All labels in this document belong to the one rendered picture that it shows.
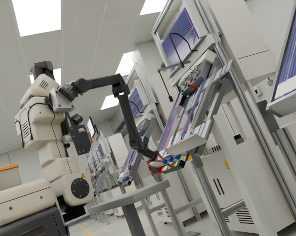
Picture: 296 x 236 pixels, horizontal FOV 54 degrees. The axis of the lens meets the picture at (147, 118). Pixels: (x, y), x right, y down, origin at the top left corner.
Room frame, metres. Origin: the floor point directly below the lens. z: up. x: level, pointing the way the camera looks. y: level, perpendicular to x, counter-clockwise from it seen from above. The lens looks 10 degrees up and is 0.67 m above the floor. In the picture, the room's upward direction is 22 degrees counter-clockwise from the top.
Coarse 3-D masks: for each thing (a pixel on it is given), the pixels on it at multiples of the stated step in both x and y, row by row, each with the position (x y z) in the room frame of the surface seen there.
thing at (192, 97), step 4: (200, 84) 2.03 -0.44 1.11; (192, 92) 2.15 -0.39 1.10; (196, 92) 2.03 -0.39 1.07; (180, 96) 2.46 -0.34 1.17; (192, 96) 2.09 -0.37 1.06; (200, 96) 1.90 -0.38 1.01; (188, 100) 2.14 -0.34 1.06; (192, 100) 2.05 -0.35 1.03; (176, 104) 2.48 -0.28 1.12; (188, 104) 2.10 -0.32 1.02; (192, 104) 2.00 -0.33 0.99; (196, 104) 2.06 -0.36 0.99; (188, 108) 2.05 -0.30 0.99; (180, 112) 2.22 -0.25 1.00; (184, 112) 2.13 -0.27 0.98; (180, 116) 2.21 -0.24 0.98
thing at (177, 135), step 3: (189, 126) 1.84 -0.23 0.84; (180, 132) 1.98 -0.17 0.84; (186, 132) 1.85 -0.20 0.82; (177, 135) 2.02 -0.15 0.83; (171, 138) 2.14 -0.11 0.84; (174, 138) 2.06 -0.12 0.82; (177, 138) 1.99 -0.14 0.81; (174, 141) 2.02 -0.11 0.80; (168, 144) 2.14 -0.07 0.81; (165, 153) 2.12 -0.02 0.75; (168, 153) 2.02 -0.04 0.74
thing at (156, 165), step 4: (184, 152) 1.76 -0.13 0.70; (164, 156) 2.01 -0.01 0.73; (168, 156) 1.96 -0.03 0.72; (172, 156) 1.93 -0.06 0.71; (180, 156) 1.87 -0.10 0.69; (184, 156) 1.84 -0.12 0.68; (160, 160) 2.12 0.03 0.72; (152, 164) 2.31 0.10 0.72; (156, 164) 2.27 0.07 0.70; (160, 164) 2.23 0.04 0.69; (164, 164) 2.19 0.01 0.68
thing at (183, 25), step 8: (184, 8) 1.93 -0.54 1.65; (184, 16) 1.96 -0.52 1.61; (176, 24) 2.09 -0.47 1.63; (184, 24) 2.00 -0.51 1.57; (192, 24) 1.93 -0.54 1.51; (168, 32) 2.22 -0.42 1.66; (176, 32) 2.13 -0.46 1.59; (184, 32) 2.04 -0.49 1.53; (192, 32) 1.95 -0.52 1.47; (168, 40) 2.27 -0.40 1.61; (176, 40) 2.17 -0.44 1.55; (184, 40) 2.08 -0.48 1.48; (192, 40) 1.99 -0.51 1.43; (168, 48) 2.32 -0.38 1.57; (176, 48) 2.21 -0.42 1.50; (184, 48) 2.12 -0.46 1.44; (168, 56) 2.37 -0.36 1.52; (176, 56) 2.26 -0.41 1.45; (184, 56) 2.16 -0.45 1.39
